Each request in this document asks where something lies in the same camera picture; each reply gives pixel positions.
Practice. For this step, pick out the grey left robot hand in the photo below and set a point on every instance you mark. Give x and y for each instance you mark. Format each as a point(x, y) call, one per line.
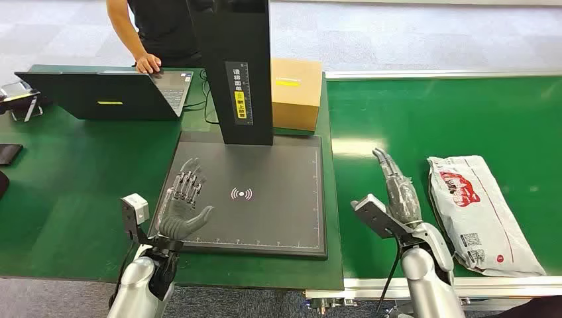
point(178, 217)

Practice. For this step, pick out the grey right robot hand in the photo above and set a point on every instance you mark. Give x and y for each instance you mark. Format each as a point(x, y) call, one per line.
point(401, 199)

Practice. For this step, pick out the white red-printed mailer package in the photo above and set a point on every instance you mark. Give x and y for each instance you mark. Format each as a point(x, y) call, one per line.
point(478, 219)

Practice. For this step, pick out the green conveyor belt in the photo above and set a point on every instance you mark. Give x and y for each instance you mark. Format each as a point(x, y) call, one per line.
point(439, 118)

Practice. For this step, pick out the black inbound scanning machine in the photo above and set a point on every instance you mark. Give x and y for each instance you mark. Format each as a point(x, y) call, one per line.
point(272, 197)

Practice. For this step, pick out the brown cardboard box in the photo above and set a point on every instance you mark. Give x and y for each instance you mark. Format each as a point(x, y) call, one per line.
point(296, 94)

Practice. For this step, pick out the dark open laptop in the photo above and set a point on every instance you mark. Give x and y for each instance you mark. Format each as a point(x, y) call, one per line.
point(110, 94)

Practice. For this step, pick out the person's hand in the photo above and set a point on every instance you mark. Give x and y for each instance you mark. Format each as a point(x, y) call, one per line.
point(148, 63)

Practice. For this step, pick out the black rounded object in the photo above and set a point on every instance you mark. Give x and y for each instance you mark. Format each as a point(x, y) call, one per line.
point(2, 184)

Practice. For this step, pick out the person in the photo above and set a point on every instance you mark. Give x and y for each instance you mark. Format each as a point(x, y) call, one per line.
point(167, 30)

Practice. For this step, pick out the phone on clear stand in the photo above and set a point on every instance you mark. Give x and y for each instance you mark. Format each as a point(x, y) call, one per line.
point(19, 101)

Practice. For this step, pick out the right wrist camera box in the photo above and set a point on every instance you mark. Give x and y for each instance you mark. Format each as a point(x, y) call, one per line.
point(377, 217)

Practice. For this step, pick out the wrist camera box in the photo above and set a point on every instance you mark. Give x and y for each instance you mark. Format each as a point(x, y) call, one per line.
point(377, 217)
point(136, 210)

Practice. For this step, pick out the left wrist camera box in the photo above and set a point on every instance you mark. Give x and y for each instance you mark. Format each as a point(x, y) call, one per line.
point(136, 210)

